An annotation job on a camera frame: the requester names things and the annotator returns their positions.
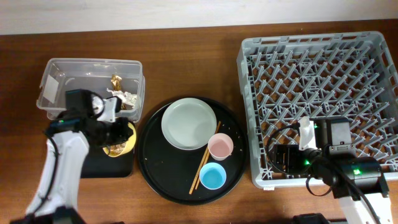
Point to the yellow bowl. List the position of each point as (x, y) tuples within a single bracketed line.
[(123, 148)]

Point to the round black serving tray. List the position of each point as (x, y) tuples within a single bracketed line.
[(170, 171)]

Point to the black rectangular tray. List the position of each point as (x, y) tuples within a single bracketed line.
[(99, 165)]

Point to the clear plastic waste bin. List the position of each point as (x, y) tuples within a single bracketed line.
[(64, 74)]

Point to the white napkin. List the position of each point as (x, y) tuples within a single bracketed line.
[(127, 98)]

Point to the grey plastic dishwasher rack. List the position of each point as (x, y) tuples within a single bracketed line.
[(283, 79)]

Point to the pink cup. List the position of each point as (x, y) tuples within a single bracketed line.
[(220, 146)]

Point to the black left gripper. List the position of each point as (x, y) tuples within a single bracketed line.
[(126, 132)]

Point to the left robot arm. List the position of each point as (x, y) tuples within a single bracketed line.
[(55, 200)]

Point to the gold foil wrapper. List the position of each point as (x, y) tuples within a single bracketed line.
[(116, 82)]

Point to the grey round plate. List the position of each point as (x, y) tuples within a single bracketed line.
[(188, 123)]

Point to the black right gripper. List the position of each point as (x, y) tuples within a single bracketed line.
[(290, 151)]

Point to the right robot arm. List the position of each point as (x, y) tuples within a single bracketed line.
[(358, 184)]

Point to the light blue cup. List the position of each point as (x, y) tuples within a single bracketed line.
[(212, 176)]

